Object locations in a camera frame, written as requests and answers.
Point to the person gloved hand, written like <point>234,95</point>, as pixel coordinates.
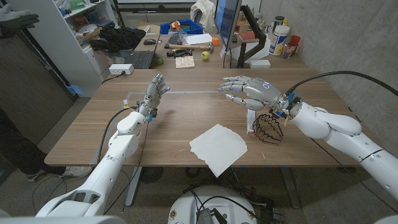
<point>15,20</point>

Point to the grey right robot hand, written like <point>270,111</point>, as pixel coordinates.
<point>261,90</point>

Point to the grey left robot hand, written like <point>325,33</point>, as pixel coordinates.
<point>152,95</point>

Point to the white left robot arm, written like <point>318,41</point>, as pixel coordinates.
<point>121,146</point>

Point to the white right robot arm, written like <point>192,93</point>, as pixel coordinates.
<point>342,130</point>

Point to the white paper towel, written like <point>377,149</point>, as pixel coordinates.
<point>217,147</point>

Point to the small white box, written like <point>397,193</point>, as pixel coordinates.
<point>260,63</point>

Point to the small green ball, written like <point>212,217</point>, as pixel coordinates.
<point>160,61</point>

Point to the small white red package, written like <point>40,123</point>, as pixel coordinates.
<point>250,124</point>

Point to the black laptop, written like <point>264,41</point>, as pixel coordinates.
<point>143,59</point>

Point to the white power adapter box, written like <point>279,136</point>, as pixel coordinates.
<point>121,69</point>

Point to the wooden block set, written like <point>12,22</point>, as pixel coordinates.
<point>185,62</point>

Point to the glass jar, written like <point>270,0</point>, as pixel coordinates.
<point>288,50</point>

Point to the black tool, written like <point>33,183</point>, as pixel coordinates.
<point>180,53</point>

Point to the white shelf unit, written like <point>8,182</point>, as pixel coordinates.
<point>59,46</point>

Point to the white wipes canister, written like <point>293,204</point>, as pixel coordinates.
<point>279,40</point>

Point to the black computer mouse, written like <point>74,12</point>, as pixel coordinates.
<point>150,41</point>

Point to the red book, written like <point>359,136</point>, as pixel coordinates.
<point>247,35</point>

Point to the black keyboard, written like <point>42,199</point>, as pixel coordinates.
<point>172,40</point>

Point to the red cup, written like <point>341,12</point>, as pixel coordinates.
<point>295,40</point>

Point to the clear plastic cup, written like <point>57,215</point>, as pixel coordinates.
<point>183,38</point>

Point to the black clothing pile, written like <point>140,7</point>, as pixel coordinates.
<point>119,39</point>

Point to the yellow tennis ball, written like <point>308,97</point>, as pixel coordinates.
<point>205,55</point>

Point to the orange cube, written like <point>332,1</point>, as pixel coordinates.
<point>215,41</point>

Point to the black capped bottle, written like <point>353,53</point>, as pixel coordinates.
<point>279,21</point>

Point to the yellow bottle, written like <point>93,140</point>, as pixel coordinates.
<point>285,22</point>

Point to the white paper sheet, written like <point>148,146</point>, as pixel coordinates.
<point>199,39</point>

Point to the blue plastic bin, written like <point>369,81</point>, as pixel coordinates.
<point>192,29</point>

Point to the black computer monitor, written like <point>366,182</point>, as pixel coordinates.
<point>225,18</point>

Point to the grey metal table leg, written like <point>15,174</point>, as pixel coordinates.
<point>133,186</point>
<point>289,186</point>

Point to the white jacket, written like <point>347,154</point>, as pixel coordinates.
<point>203,11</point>

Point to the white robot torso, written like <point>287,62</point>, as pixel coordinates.
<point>211,205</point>

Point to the person in dark trousers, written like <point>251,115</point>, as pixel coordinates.
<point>18,146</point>

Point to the whiteboard with black frame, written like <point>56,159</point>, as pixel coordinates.
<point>155,1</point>

